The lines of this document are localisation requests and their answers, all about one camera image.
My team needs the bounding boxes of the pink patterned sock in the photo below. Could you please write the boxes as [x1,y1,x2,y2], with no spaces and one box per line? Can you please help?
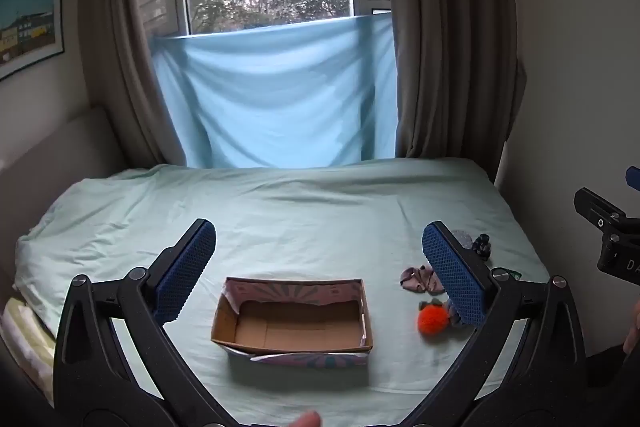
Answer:
[399,264,448,295]

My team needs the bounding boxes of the framed wall picture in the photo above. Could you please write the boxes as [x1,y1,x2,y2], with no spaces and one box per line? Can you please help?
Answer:
[0,0,66,82]

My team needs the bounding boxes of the black braided scrunchie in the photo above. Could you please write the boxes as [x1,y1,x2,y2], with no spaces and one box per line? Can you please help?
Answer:
[471,233,493,262]

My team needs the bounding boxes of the person's right hand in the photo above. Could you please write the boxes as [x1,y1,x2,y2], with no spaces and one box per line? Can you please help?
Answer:
[622,299,640,355]

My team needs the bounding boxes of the yellow grey scouring sponge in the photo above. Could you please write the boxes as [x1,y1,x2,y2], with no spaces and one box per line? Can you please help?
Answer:
[451,229,475,252]

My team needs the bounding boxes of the patterned cardboard box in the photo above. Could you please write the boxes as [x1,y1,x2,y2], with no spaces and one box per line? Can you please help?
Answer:
[211,277,374,365]

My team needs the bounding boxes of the person's left hand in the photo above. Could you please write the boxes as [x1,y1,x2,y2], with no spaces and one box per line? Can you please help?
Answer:
[289,409,322,427]

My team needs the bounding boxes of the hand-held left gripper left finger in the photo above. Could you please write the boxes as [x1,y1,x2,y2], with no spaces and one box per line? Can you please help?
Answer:
[52,218,226,427]

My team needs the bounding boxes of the beige curtain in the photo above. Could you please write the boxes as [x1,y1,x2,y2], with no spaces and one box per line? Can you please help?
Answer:
[390,0,528,188]
[77,0,188,168]

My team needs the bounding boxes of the light blue hanging sheet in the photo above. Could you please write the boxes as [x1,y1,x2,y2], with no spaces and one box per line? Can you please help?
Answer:
[150,12,399,169]

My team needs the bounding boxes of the folded pale bedding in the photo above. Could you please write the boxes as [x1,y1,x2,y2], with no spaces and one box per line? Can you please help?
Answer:
[0,297,57,408]

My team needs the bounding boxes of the orange pom-pom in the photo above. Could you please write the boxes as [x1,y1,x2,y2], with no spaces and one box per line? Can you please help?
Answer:
[418,301,451,337]

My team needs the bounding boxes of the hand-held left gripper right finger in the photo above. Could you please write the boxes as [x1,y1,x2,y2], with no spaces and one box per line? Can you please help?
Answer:
[415,221,587,427]

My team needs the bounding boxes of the bed with pale green sheet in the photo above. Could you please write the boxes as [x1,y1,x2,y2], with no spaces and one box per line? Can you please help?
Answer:
[14,157,551,427]

